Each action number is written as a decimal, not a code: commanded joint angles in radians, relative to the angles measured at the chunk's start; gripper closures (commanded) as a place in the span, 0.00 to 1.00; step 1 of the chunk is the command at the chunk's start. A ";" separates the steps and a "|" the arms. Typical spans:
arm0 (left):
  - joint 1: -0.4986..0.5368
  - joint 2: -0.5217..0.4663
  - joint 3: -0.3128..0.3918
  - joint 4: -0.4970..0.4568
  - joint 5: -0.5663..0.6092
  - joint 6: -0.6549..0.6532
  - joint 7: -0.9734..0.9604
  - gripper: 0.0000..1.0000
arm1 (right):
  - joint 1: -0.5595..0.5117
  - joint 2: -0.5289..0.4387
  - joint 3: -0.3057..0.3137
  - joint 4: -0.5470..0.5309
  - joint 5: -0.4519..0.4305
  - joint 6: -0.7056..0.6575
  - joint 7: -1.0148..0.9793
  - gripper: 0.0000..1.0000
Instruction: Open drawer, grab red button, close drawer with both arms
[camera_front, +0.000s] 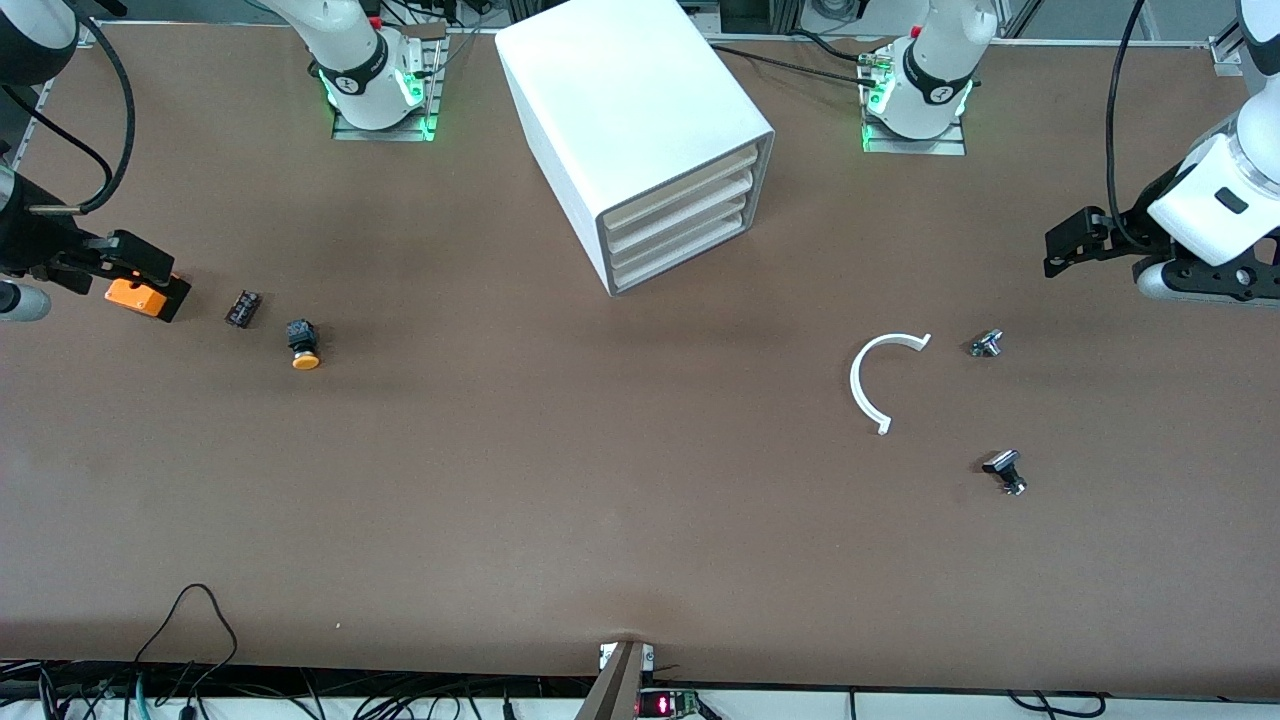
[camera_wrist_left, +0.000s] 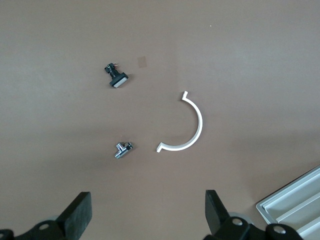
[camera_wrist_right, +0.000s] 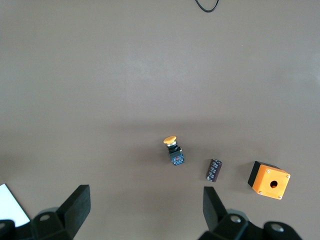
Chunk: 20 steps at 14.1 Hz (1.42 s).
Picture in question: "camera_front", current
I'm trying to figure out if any yellow push button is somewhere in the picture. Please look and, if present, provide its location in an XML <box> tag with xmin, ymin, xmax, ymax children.
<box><xmin>286</xmin><ymin>319</ymin><xmax>322</xmax><ymax>371</ymax></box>

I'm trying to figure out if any orange box with hole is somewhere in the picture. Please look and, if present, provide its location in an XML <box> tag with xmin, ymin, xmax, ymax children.
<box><xmin>104</xmin><ymin>275</ymin><xmax>192</xmax><ymax>323</ymax></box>

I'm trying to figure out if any white curved plastic strip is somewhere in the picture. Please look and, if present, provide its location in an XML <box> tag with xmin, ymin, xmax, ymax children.
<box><xmin>850</xmin><ymin>332</ymin><xmax>933</xmax><ymax>436</ymax></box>

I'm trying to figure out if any red digit display module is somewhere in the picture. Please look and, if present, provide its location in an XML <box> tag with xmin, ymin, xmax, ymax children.
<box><xmin>637</xmin><ymin>688</ymin><xmax>703</xmax><ymax>720</ymax></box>

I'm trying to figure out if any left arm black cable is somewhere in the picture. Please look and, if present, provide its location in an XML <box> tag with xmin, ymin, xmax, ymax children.
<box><xmin>1103</xmin><ymin>0</ymin><xmax>1151</xmax><ymax>251</ymax></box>

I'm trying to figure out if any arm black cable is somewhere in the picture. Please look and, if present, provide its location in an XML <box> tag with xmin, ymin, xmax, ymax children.
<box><xmin>1103</xmin><ymin>0</ymin><xmax>1151</xmax><ymax>251</ymax></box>
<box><xmin>0</xmin><ymin>10</ymin><xmax>136</xmax><ymax>216</ymax></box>

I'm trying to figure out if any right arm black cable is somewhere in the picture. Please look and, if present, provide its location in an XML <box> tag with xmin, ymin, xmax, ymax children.
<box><xmin>0</xmin><ymin>10</ymin><xmax>136</xmax><ymax>216</ymax></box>

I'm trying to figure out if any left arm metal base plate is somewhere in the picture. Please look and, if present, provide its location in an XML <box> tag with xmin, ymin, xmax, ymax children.
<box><xmin>861</xmin><ymin>50</ymin><xmax>968</xmax><ymax>157</ymax></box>

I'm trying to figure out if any black-headed silver switch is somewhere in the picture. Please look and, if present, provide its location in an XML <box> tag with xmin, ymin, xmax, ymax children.
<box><xmin>981</xmin><ymin>449</ymin><xmax>1028</xmax><ymax>497</ymax></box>

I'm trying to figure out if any black cable behind cabinet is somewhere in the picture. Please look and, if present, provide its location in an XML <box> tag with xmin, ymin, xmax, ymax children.
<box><xmin>710</xmin><ymin>30</ymin><xmax>881</xmax><ymax>87</ymax></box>

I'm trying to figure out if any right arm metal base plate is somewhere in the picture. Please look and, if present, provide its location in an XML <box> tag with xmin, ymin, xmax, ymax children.
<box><xmin>331</xmin><ymin>25</ymin><xmax>446</xmax><ymax>142</ymax></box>

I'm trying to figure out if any black looped cable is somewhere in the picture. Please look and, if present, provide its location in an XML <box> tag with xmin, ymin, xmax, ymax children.
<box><xmin>135</xmin><ymin>584</ymin><xmax>239</xmax><ymax>673</ymax></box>

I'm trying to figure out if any black cable below table edge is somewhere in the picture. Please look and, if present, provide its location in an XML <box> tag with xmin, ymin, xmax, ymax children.
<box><xmin>1008</xmin><ymin>690</ymin><xmax>1103</xmax><ymax>718</ymax></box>

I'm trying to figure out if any brown wedge-shaped post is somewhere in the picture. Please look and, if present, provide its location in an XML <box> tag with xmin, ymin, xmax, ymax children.
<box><xmin>573</xmin><ymin>640</ymin><xmax>656</xmax><ymax>720</ymax></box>

